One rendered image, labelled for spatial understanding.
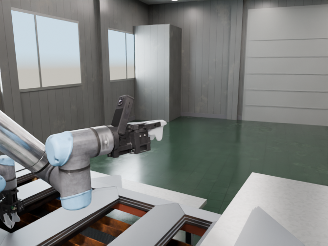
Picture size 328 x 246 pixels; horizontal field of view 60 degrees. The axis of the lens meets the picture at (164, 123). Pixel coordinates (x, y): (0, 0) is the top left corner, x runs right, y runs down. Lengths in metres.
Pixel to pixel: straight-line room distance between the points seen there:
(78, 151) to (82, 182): 0.08
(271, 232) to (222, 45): 7.79
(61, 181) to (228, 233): 0.62
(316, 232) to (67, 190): 0.87
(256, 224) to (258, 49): 7.56
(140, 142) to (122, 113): 0.10
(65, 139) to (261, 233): 0.72
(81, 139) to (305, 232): 0.84
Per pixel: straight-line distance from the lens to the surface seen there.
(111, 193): 1.82
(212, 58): 8.69
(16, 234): 1.57
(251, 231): 1.08
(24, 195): 1.95
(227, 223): 1.14
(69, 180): 0.72
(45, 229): 1.56
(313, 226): 1.23
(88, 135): 0.71
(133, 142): 0.79
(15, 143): 0.77
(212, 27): 8.75
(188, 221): 1.57
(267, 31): 8.50
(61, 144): 0.68
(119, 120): 0.76
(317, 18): 8.57
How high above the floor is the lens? 1.63
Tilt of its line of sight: 12 degrees down
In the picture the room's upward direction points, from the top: straight up
